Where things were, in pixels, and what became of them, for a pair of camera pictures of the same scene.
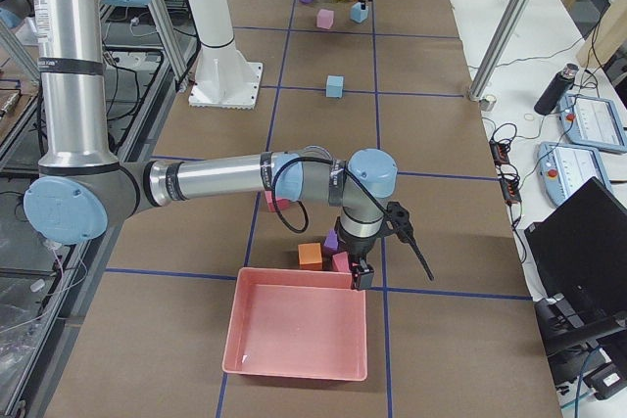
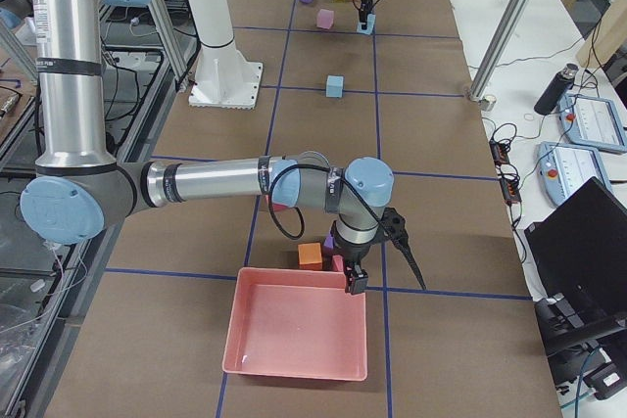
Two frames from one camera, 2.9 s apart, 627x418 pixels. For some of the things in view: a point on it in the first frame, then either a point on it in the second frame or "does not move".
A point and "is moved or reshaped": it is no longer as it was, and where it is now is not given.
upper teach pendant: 594,122 does not move
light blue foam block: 358,14 is moved or reshaped
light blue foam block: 334,86 does not move
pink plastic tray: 296,323 does not move
